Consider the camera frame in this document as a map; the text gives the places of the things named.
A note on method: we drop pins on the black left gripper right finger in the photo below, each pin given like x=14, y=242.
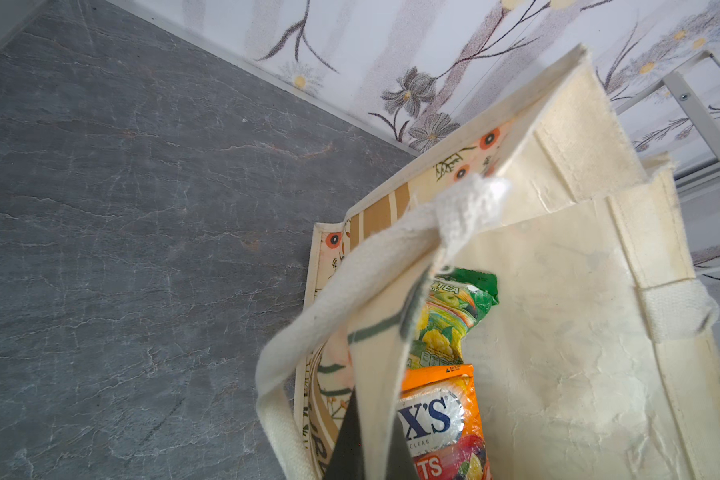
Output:
x=400, y=465

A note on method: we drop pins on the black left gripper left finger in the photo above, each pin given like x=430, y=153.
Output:
x=347, y=461

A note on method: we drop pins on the orange snack bag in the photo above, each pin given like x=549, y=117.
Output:
x=441, y=423

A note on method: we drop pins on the green snack bag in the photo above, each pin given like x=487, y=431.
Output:
x=458, y=300

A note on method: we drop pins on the cream floral grocery tote bag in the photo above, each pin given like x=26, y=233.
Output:
x=599, y=362

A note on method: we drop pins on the white wooden two-tier shelf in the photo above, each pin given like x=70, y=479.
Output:
x=689, y=131

